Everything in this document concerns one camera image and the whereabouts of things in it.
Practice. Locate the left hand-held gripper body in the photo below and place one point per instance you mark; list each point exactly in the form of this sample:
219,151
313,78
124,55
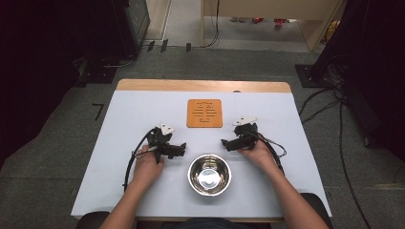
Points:
159,140

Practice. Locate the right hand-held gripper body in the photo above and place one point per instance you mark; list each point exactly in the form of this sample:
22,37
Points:
245,133

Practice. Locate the stainless steel bowl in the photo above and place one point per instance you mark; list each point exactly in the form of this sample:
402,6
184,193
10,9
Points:
209,175

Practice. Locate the person's right hand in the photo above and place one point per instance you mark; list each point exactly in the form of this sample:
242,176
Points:
261,156

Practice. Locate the person's left hand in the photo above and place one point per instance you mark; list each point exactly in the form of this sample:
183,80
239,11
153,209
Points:
147,167

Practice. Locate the orange wooden trivet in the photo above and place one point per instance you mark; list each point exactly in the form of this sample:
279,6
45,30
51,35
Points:
204,113

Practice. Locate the white table mat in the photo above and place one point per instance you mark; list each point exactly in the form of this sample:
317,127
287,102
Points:
133,108

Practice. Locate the wooden table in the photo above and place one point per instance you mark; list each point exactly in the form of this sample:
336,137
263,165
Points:
203,85

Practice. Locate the person's dark clothing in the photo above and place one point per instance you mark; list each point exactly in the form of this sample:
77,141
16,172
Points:
216,223

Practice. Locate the black stand base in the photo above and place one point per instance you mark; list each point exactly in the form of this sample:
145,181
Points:
307,76
97,74

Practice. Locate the light wooden desk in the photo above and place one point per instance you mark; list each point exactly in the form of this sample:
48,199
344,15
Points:
273,8

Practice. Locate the black curtain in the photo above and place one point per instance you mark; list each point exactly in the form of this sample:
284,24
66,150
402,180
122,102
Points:
372,63
41,63

